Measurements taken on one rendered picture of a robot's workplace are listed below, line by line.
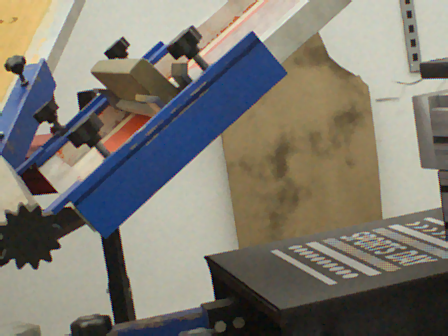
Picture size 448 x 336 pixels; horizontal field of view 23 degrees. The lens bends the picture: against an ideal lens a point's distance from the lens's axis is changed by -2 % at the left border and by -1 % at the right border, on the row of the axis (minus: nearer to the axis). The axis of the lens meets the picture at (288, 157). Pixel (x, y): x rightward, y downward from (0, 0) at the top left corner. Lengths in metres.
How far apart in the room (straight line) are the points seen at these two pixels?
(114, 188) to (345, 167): 2.52
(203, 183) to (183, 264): 0.28
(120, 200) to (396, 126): 2.65
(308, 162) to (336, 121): 0.17
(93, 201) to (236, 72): 0.23
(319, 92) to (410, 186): 0.50
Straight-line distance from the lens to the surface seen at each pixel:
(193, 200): 3.73
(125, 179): 1.34
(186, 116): 1.35
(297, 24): 1.39
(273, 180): 3.72
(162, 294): 3.76
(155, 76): 1.44
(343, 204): 3.81
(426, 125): 1.35
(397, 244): 1.78
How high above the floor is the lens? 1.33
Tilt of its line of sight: 7 degrees down
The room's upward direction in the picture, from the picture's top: 8 degrees counter-clockwise
